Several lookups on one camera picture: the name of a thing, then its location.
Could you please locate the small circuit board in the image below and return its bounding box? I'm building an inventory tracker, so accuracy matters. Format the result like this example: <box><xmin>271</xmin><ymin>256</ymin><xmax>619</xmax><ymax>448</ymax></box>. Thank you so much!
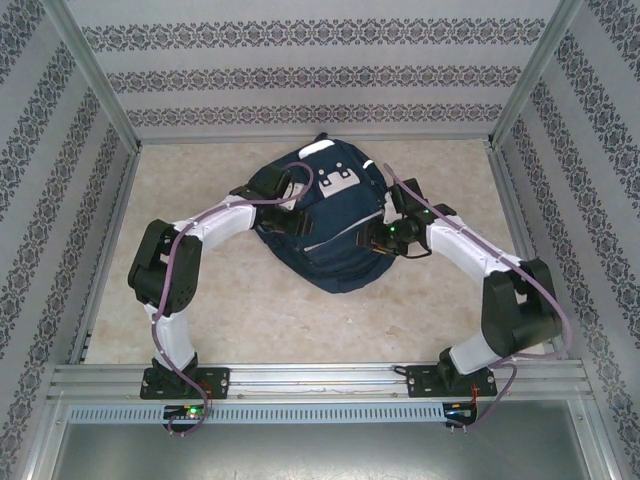
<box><xmin>443</xmin><ymin>399</ymin><xmax>480</xmax><ymax>422</ymax></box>
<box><xmin>163</xmin><ymin>403</ymin><xmax>210</xmax><ymax>422</ymax></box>

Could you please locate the grey metal shelf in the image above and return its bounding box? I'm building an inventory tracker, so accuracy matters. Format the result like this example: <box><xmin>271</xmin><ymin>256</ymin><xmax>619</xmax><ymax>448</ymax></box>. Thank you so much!
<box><xmin>47</xmin><ymin>422</ymin><xmax>609</xmax><ymax>480</ymax></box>

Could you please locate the aluminium side rail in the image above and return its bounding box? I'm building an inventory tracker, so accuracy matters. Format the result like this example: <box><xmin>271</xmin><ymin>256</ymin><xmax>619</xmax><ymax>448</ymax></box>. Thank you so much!
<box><xmin>68</xmin><ymin>147</ymin><xmax>144</xmax><ymax>365</ymax></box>
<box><xmin>487</xmin><ymin>142</ymin><xmax>570</xmax><ymax>360</ymax></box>

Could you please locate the thin black cable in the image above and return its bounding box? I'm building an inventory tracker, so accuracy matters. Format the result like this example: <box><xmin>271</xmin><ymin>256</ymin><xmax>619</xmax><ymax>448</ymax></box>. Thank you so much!
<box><xmin>399</xmin><ymin>239</ymin><xmax>434</xmax><ymax>262</ymax></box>

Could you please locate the navy blue backpack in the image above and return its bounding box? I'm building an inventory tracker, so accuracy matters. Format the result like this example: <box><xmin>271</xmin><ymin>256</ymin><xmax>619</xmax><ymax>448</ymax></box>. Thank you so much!
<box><xmin>247</xmin><ymin>132</ymin><xmax>401</xmax><ymax>297</ymax></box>

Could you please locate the aluminium frame post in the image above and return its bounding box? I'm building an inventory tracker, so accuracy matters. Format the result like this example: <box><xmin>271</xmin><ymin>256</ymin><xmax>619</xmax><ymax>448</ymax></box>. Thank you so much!
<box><xmin>41</xmin><ymin>0</ymin><xmax>144</xmax><ymax>154</ymax></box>
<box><xmin>488</xmin><ymin>0</ymin><xmax>585</xmax><ymax>151</ymax></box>

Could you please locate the purple cable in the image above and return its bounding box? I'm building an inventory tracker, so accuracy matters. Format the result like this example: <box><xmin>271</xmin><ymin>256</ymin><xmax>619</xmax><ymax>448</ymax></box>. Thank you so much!
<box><xmin>382</xmin><ymin>162</ymin><xmax>574</xmax><ymax>436</ymax></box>
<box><xmin>149</xmin><ymin>160</ymin><xmax>315</xmax><ymax>440</ymax></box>

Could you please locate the grey slotted cable duct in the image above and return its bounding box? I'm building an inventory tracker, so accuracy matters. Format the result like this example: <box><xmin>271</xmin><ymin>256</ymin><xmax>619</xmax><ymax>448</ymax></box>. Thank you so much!
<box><xmin>66</xmin><ymin>402</ymin><xmax>447</xmax><ymax>426</ymax></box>

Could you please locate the aluminium mounting rail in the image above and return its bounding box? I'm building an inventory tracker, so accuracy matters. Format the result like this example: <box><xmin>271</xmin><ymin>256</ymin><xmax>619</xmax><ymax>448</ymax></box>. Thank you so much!
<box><xmin>46</xmin><ymin>362</ymin><xmax>595</xmax><ymax>403</ymax></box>

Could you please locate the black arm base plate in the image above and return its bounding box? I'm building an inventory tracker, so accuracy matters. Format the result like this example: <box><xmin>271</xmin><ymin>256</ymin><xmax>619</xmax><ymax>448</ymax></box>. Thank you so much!
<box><xmin>141</xmin><ymin>367</ymin><xmax>231</xmax><ymax>401</ymax></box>
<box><xmin>407</xmin><ymin>364</ymin><xmax>498</xmax><ymax>400</ymax></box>

